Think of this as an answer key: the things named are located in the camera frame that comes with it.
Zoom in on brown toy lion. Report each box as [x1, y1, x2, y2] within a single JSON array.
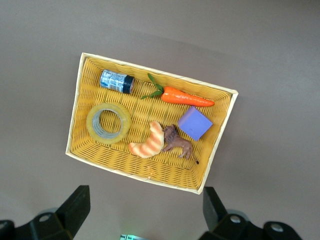
[[161, 124, 200, 165]]

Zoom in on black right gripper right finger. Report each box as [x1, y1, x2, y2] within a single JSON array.
[[198, 186, 304, 240]]

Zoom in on purple foam cube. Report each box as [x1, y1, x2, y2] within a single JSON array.
[[177, 105, 214, 142]]

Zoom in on orange toy carrot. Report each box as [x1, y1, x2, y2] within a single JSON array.
[[140, 72, 215, 108]]

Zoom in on small bottle with black cap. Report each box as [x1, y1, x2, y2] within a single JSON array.
[[99, 69, 136, 95]]

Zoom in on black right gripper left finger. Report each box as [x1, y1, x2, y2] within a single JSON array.
[[0, 184, 91, 240]]

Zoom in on clear packing tape roll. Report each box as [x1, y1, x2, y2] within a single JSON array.
[[86, 102, 132, 145]]

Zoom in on yellow wicker basket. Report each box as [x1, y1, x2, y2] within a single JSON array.
[[65, 52, 239, 195]]

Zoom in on toy croissant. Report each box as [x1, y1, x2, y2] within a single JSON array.
[[128, 120, 165, 159]]

